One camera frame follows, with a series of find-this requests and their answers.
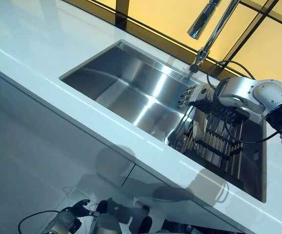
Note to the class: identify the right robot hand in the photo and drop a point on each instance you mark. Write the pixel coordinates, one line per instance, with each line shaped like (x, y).
(199, 93)

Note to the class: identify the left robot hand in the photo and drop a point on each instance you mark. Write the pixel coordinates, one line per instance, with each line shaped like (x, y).
(80, 209)

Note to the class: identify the cream round plate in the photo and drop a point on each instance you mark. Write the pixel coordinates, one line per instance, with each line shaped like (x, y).
(198, 132)

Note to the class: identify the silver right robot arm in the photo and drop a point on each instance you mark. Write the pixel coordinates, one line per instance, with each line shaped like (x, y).
(253, 95)

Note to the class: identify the robot left leg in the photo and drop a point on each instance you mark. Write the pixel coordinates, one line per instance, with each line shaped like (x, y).
(105, 221)

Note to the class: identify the robot leg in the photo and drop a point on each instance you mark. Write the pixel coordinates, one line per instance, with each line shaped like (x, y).
(105, 221)
(147, 224)

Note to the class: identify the black sink dish rack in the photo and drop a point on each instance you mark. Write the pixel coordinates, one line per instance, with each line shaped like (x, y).
(219, 143)

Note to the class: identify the chrome pull-down kitchen faucet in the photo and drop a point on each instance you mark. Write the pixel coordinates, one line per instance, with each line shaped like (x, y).
(216, 29)

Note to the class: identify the robot right leg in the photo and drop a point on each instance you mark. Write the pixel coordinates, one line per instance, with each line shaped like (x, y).
(147, 224)

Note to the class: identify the white glossy cabinet door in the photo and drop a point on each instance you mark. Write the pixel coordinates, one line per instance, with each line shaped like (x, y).
(33, 151)
(150, 185)

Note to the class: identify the stainless steel kitchen sink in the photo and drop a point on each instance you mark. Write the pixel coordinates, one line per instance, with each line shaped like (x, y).
(119, 85)

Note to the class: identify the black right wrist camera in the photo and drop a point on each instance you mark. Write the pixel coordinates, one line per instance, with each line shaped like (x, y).
(203, 106)

